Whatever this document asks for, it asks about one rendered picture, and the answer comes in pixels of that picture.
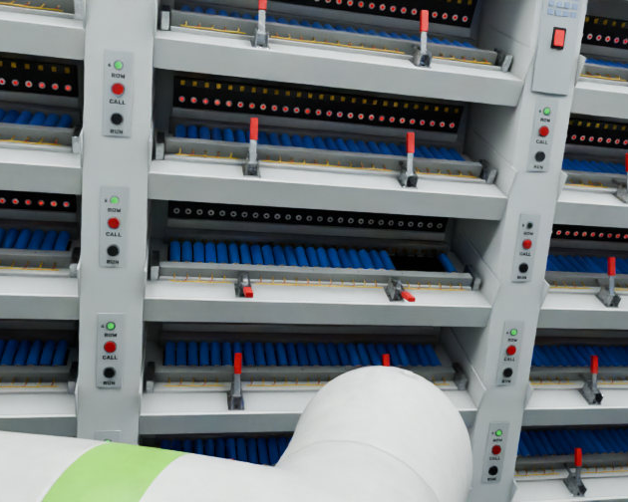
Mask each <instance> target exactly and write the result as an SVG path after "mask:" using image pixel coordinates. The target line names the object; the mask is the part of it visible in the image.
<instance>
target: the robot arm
mask: <svg viewBox="0 0 628 502"><path fill-rule="evenodd" d="M472 470H473V460H472V450H471V441H470V437H469V434H468V431H467V428H466V426H465V423H464V421H463V419H462V417H461V415H460V414H459V412H458V411H457V409H456V408H455V406H454V405H453V403H452V402H451V401H450V400H449V398H448V397H447V396H446V395H445V394H444V393H443V392H442V391H441V390H440V389H438V388H437V387H436V386H435V385H434V384H432V383H431V382H429V381H428V380H426V379H425V378H423V377H421V376H418V375H416V374H414V373H411V372H409V371H406V370H402V369H398V368H393V367H382V366H378V367H365V368H360V369H356V370H352V371H350V372H347V373H344V374H342V375H340V376H337V377H336V378H334V379H332V380H331V381H330V382H328V383H327V384H325V385H324V386H323V387H322V388H321V389H320V390H319V391H318V392H317V393H316V394H315V395H314V396H313V397H312V399H311V400H310V401H309V403H308V404H307V406H306V407H305V409H304V410H303V412H302V414H301V416H300V419H299V421H298V423H297V426H296V429H295V432H294V435H293V437H292V439H291V441H290V443H289V445H288V447H287V448H286V450H285V452H284V453H283V455H282V456H281V458H280V459H279V461H278V462H277V464H276V465H275V466H274V467H269V466H264V465H258V464H253V463H247V462H242V461H236V460H230V459H224V458H218V457H212V456H206V455H200V454H194V453H187V452H180V451H174V450H167V449H160V448H153V447H146V446H138V445H131V444H123V443H116V442H107V441H99V440H91V439H82V438H72V437H63V436H52V435H41V434H29V433H19V432H9V431H0V502H466V501H467V499H468V496H469V493H470V489H471V480H472Z"/></svg>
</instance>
